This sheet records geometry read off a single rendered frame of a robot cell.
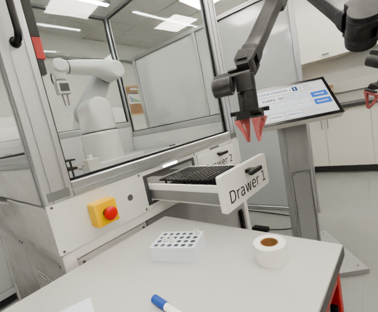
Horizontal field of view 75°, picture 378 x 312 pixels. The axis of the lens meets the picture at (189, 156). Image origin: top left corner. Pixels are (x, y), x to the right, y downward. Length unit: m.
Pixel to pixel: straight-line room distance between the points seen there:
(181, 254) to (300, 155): 1.28
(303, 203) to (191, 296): 1.41
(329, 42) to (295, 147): 2.55
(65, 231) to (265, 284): 0.53
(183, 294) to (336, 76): 4.12
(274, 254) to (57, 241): 0.56
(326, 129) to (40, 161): 3.48
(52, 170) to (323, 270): 0.68
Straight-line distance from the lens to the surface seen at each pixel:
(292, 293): 0.53
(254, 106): 0.76
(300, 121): 1.63
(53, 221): 0.77
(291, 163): 1.75
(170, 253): 0.65
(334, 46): 4.09
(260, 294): 0.53
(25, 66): 0.79
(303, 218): 1.89
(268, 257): 0.57
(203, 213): 1.19
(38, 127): 0.76
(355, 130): 3.76
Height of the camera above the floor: 1.09
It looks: 8 degrees down
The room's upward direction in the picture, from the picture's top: 11 degrees counter-clockwise
